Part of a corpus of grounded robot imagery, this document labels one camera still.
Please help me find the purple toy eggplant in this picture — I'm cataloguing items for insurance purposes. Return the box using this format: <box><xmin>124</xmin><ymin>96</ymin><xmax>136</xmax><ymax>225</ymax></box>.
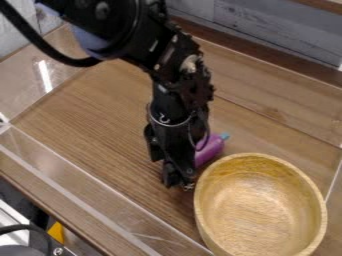
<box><xmin>195</xmin><ymin>133</ymin><xmax>230</xmax><ymax>168</ymax></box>

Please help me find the clear acrylic wall panel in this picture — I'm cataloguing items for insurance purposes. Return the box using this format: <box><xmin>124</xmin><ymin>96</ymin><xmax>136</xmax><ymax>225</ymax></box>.
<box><xmin>0</xmin><ymin>123</ymin><xmax>212</xmax><ymax>256</ymax></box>

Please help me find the black cable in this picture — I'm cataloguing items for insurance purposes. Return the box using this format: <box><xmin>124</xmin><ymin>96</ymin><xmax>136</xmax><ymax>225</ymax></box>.
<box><xmin>0</xmin><ymin>0</ymin><xmax>104</xmax><ymax>68</ymax></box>

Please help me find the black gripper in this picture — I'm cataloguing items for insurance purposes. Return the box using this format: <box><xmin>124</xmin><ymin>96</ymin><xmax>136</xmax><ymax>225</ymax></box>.
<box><xmin>144</xmin><ymin>109</ymin><xmax>209</xmax><ymax>191</ymax></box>

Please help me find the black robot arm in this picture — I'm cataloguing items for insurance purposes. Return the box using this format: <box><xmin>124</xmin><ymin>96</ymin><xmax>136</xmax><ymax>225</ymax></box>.
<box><xmin>33</xmin><ymin>0</ymin><xmax>215</xmax><ymax>190</ymax></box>

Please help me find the light wooden bowl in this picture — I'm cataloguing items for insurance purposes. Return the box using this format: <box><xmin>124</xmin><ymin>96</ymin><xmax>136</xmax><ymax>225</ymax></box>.
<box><xmin>193</xmin><ymin>153</ymin><xmax>327</xmax><ymax>256</ymax></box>

